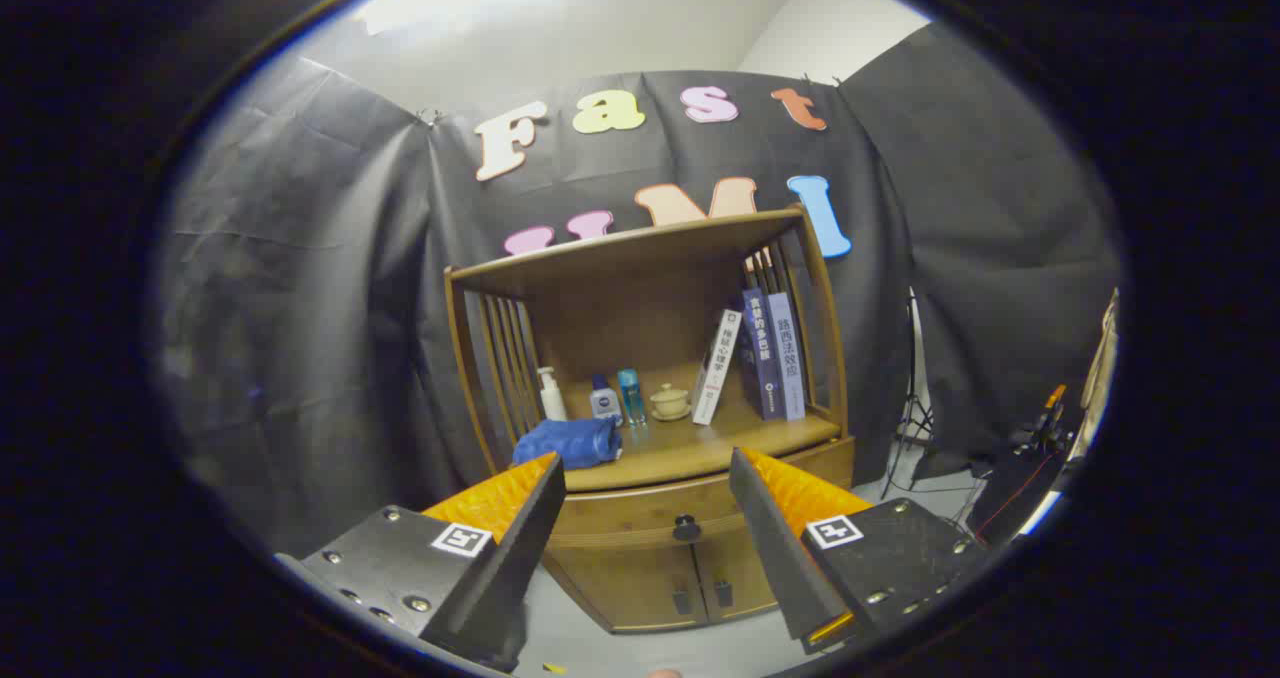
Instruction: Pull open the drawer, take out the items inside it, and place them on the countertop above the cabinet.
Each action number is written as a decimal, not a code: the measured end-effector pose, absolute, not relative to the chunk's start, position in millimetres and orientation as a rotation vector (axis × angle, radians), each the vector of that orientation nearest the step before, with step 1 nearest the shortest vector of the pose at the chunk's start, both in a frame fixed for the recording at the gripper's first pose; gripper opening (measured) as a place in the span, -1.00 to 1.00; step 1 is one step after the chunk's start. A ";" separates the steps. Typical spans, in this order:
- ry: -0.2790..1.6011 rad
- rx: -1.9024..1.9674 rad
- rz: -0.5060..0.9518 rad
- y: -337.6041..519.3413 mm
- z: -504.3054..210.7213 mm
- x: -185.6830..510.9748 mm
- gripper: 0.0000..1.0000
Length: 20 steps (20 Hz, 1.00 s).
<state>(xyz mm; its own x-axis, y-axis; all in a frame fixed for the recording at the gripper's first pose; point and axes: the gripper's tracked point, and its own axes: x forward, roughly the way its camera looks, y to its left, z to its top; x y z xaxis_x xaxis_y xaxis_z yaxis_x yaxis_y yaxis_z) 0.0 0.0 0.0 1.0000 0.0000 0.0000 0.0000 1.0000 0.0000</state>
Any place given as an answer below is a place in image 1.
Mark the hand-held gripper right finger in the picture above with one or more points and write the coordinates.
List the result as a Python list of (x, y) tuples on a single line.
[(775, 548)]

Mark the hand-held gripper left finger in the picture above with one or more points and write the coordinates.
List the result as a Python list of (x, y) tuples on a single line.
[(520, 558)]

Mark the wooden drawer with black knob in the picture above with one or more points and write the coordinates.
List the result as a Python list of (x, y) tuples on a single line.
[(630, 513)]

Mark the wooden cabinet door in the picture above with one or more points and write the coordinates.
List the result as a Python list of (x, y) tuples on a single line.
[(745, 578), (630, 583)]

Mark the wooden countertop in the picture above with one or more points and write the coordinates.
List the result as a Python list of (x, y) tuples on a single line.
[(690, 448)]

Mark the wooden cabinet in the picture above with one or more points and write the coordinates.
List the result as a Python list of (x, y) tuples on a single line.
[(640, 328)]

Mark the folded blue towel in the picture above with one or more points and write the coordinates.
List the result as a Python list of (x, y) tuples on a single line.
[(565, 443)]

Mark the white pump bottle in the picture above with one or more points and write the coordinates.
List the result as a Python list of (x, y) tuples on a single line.
[(552, 403)]

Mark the white bottle with blue cap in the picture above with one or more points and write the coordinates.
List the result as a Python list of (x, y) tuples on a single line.
[(604, 403)]

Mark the beige lidded teacup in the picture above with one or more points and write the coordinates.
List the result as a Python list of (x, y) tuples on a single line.
[(670, 401)]

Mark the lavender book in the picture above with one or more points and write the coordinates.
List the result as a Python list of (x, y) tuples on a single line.
[(788, 358)]

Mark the white book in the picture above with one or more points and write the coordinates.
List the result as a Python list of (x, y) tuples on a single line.
[(717, 363)]

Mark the clear blue bottle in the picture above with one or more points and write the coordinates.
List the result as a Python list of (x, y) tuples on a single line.
[(631, 398)]

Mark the dark blue book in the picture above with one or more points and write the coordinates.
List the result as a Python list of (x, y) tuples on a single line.
[(760, 353)]

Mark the black tripod stand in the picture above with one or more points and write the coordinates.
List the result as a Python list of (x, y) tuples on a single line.
[(912, 408)]

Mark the black floor case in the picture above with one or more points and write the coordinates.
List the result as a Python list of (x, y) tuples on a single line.
[(1010, 498)]

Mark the black device with orange tip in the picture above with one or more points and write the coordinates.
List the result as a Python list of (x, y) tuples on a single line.
[(1040, 428)]

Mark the beige cloth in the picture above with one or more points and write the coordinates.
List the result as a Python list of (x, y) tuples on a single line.
[(1100, 378)]

